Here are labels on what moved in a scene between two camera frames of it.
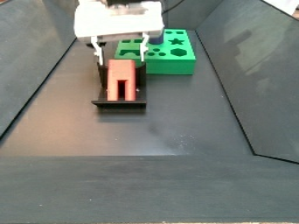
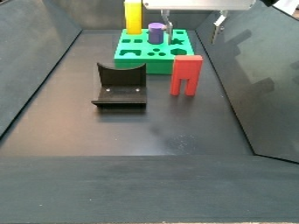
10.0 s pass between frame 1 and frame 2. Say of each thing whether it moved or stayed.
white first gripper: moved
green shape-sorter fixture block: stayed
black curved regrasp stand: stayed
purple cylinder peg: stayed
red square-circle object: moved
